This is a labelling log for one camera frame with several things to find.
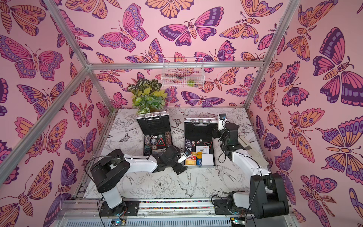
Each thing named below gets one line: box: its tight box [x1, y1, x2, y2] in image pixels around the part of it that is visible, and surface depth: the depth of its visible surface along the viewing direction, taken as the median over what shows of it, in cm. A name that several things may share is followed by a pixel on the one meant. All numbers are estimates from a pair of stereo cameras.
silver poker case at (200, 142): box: [183, 118, 219, 168], surface depth 91 cm
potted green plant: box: [127, 78, 168, 115], surface depth 99 cm
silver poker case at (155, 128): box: [135, 111, 174, 157], surface depth 97 cm
